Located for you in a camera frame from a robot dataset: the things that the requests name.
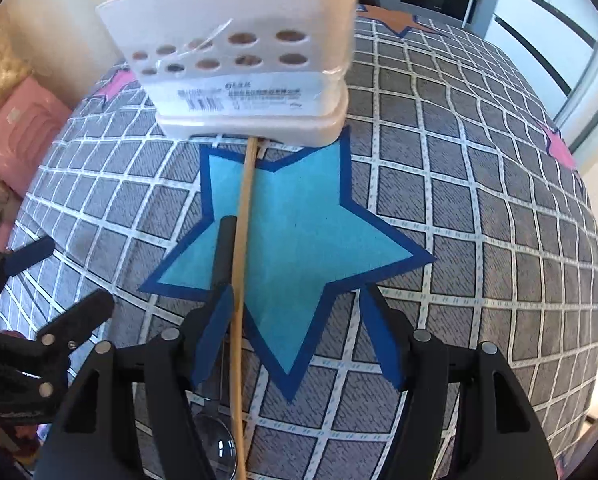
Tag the white plastic utensil holder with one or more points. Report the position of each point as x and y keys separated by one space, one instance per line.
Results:
x=273 y=69

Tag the pink plastic stool stack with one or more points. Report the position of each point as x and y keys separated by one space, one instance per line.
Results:
x=30 y=120

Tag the grey checkered star tablecloth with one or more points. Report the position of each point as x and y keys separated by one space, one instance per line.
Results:
x=449 y=144

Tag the white refrigerator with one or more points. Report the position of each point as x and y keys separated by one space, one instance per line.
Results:
x=553 y=46

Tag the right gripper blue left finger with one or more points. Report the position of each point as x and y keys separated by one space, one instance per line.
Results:
x=94 y=435

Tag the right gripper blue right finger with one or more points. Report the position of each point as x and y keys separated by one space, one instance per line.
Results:
x=498 y=435

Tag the plain bamboo chopstick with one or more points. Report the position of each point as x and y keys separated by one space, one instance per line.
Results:
x=239 y=284

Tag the translucent dark plastic spoon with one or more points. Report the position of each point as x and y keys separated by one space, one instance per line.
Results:
x=215 y=434

